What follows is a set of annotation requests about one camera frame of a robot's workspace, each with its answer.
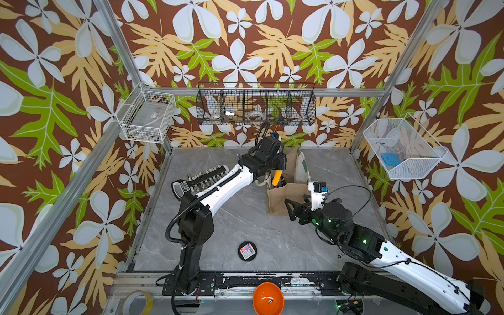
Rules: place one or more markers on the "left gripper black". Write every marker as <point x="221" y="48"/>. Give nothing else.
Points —
<point x="281" y="161"/>

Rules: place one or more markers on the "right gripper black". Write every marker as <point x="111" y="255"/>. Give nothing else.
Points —
<point x="306" y="208"/>

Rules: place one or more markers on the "orange utility knife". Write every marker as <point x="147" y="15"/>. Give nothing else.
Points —
<point x="277" y="179"/>

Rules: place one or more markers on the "green christmas burlap pouch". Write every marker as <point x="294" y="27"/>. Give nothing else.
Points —
<point x="296" y="177"/>

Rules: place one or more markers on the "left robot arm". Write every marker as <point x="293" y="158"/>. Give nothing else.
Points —
<point x="193" y="225"/>

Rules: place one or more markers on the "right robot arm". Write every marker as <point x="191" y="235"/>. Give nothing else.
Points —
<point x="380" y="268"/>

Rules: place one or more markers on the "blue object in basket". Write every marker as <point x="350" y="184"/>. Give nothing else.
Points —
<point x="391" y="160"/>

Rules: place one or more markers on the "round black tin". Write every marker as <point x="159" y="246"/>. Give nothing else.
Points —
<point x="247" y="251"/>

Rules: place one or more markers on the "orange bowl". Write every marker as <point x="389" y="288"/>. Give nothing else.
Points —
<point x="268" y="299"/>

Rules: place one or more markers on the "tape roll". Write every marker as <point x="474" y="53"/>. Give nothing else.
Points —
<point x="138" y="302"/>

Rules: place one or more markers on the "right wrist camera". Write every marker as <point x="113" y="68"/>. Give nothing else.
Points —
<point x="319" y="192"/>

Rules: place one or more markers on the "black wire basket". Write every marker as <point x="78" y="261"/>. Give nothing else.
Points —
<point x="244" y="103"/>

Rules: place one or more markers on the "socket set on black rail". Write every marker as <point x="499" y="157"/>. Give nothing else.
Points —
<point x="199" y="182"/>

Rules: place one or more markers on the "white wire basket right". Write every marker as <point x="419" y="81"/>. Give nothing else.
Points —
<point x="418" y="149"/>

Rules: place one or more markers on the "white wire basket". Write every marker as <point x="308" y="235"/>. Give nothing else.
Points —
<point x="146" y="115"/>
<point x="418" y="149"/>

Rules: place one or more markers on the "white wire basket left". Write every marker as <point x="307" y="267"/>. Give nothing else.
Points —
<point x="146" y="115"/>

